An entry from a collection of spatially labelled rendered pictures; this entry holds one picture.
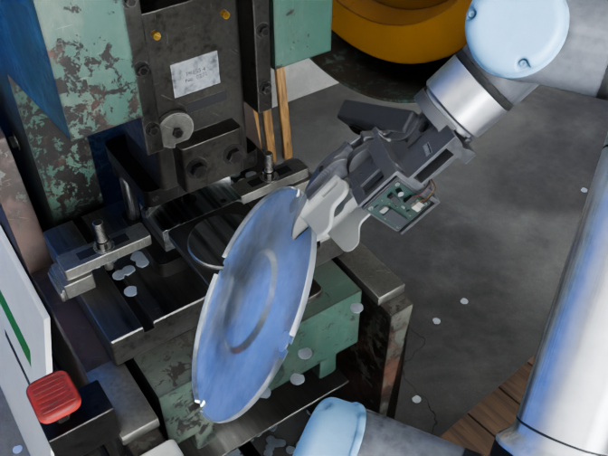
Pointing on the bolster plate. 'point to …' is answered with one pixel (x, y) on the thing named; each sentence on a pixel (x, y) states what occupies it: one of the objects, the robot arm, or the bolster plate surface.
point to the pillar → (129, 201)
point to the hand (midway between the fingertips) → (304, 228)
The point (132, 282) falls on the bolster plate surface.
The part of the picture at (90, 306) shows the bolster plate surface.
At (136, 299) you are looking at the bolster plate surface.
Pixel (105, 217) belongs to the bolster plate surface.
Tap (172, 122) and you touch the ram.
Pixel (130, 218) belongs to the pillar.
